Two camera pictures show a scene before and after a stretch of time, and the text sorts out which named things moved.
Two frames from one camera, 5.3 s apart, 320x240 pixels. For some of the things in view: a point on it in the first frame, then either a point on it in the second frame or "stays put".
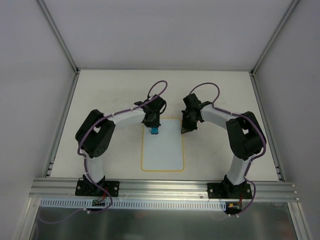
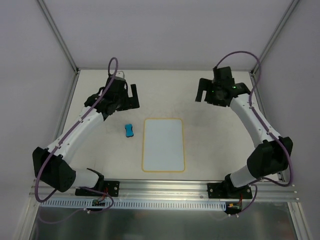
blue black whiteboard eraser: x=154 y=130 to x=129 y=132
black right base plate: x=221 y=190 stays put
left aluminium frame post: x=59 y=35 stays put
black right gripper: x=188 y=125 to x=204 y=90
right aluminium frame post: x=289 y=11 stays put
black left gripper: x=152 y=124 to x=130 y=102
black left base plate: x=82 y=189 stays put
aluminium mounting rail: x=52 y=188 stays put
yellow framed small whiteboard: x=163 y=152 stays put
